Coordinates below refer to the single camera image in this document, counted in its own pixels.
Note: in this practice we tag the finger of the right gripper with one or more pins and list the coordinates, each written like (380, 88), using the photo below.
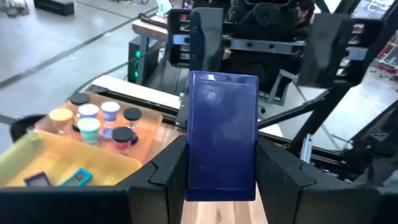
(206, 40)
(326, 46)

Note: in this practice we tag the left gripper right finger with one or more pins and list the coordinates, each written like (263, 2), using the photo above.
(286, 193)

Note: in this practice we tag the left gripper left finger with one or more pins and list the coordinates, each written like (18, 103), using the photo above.
(164, 186)

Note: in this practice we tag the black capped red hourglass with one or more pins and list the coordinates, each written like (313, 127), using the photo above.
(122, 133)

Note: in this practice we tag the purple rectangular box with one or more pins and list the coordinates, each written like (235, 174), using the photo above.
(222, 133)

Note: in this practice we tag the teal digital timer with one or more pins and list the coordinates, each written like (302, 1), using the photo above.
(77, 178)

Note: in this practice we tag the orange hourglass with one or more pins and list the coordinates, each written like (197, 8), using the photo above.
(61, 114)

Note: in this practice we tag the small navy digital timer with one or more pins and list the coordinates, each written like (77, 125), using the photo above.
(38, 180)

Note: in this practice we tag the person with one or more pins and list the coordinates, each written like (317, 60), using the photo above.
(306, 12)

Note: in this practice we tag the black computer tower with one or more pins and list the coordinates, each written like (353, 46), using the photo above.
(152, 62)

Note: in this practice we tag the wooden side table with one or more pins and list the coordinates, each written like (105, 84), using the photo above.
(149, 28)

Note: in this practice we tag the orange translucent plastic bin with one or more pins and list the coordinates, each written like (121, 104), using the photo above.
(149, 124)

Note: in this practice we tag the yellow translucent plastic bin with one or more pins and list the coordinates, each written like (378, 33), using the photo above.
(62, 161)

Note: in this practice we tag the black floor box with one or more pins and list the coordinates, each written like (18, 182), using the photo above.
(54, 7)

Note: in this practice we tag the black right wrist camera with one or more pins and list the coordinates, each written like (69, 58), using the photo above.
(267, 14)

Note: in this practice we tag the small silver metal bracket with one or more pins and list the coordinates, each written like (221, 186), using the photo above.
(306, 147)

